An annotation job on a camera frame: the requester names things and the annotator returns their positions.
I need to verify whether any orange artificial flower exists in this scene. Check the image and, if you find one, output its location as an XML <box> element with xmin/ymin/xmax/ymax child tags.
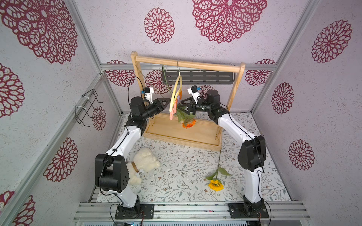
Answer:
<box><xmin>176</xmin><ymin>110</ymin><xmax>196</xmax><ymax>129</ymax></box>

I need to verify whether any yellow wavy clothes hanger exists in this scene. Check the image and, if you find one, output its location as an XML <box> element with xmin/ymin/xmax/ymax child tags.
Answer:
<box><xmin>169</xmin><ymin>70</ymin><xmax>183</xmax><ymax>112</ymax></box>

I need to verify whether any yellow artificial sunflower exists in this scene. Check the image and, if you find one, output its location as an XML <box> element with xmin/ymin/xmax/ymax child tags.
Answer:
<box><xmin>205</xmin><ymin>152</ymin><xmax>231</xmax><ymax>192</ymax></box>

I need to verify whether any peach artificial rose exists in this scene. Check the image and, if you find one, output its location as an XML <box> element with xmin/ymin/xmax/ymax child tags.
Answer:
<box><xmin>162</xmin><ymin>65</ymin><xmax>187</xmax><ymax>123</ymax></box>

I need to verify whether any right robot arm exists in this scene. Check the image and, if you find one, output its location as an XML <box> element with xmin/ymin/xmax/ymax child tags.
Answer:
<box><xmin>178</xmin><ymin>85</ymin><xmax>269</xmax><ymax>218</ymax></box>

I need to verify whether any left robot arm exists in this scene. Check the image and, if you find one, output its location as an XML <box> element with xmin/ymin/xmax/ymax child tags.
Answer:
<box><xmin>95</xmin><ymin>97</ymin><xmax>171</xmax><ymax>209</ymax></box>

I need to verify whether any wooden clothes rack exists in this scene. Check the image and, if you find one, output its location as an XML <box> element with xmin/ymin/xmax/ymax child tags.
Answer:
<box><xmin>131</xmin><ymin>51</ymin><xmax>246</xmax><ymax>151</ymax></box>

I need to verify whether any pink clothespin far left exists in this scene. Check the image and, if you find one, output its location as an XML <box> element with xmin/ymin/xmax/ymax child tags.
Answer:
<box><xmin>169</xmin><ymin>110</ymin><xmax>174</xmax><ymax>120</ymax></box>

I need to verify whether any orange clothespin far right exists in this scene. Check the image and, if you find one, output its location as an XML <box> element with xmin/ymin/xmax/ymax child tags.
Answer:
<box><xmin>178</xmin><ymin>90</ymin><xmax>183</xmax><ymax>100</ymax></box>

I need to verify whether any white plush teddy bear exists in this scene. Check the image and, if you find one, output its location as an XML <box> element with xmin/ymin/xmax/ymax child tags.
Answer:
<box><xmin>126</xmin><ymin>147</ymin><xmax>161</xmax><ymax>186</ymax></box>

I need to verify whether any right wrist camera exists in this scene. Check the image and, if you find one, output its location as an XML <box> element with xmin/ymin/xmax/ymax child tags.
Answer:
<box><xmin>187</xmin><ymin>85</ymin><xmax>200</xmax><ymax>104</ymax></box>

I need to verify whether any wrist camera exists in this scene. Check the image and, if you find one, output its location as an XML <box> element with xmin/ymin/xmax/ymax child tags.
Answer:
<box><xmin>144</xmin><ymin>87</ymin><xmax>154</xmax><ymax>104</ymax></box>
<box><xmin>187</xmin><ymin>85</ymin><xmax>200</xmax><ymax>104</ymax></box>

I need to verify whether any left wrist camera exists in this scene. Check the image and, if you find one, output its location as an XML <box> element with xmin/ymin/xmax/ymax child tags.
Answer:
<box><xmin>144</xmin><ymin>87</ymin><xmax>154</xmax><ymax>104</ymax></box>

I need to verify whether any black wall shelf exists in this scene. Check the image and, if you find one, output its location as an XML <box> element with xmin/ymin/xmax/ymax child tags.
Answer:
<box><xmin>161</xmin><ymin>70</ymin><xmax>236</xmax><ymax>85</ymax></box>

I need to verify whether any black wire wall rack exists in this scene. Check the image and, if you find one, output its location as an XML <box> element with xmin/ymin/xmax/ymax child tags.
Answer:
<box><xmin>74</xmin><ymin>89</ymin><xmax>103</xmax><ymax>127</ymax></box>

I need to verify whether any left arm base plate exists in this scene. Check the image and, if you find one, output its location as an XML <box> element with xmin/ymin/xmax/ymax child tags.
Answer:
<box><xmin>115</xmin><ymin>204</ymin><xmax>155</xmax><ymax>220</ymax></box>

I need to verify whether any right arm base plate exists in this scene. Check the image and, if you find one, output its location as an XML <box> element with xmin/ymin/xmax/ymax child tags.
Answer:
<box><xmin>228</xmin><ymin>202</ymin><xmax>270</xmax><ymax>219</ymax></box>

